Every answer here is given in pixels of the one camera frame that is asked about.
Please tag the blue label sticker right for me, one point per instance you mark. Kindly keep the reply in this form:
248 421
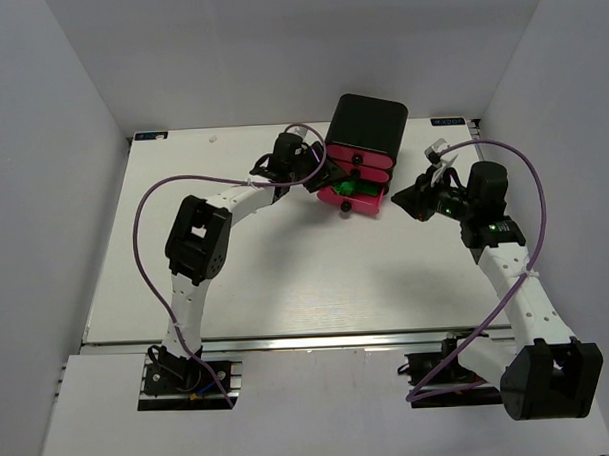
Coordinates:
447 121

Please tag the black drawer housing box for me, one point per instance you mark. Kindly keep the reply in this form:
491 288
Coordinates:
367 123

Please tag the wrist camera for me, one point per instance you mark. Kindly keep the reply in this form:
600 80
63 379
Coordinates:
298 131
439 164

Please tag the blue label sticker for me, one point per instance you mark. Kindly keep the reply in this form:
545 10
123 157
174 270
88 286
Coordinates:
150 136
447 121

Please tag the small dark green lego cube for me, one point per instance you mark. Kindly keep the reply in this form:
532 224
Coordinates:
345 189

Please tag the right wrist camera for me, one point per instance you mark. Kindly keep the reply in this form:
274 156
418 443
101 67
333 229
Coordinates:
439 164

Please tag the blue label sticker left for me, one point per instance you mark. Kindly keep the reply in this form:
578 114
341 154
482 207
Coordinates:
150 136

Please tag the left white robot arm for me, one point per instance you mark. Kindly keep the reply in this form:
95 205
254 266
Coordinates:
199 238

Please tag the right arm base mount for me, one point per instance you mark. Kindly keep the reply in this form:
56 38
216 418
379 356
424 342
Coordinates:
449 381

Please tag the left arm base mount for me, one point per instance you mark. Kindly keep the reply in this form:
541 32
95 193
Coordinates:
171 383

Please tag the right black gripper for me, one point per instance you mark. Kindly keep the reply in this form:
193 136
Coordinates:
427 202

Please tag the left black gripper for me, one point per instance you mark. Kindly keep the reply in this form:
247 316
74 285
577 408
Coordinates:
313 165

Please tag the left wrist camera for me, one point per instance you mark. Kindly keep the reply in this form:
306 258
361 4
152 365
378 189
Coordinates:
298 131

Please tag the pink drawer with black knob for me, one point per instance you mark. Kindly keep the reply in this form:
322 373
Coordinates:
357 156

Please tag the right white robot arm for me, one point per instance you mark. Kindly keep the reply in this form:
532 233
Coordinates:
552 374

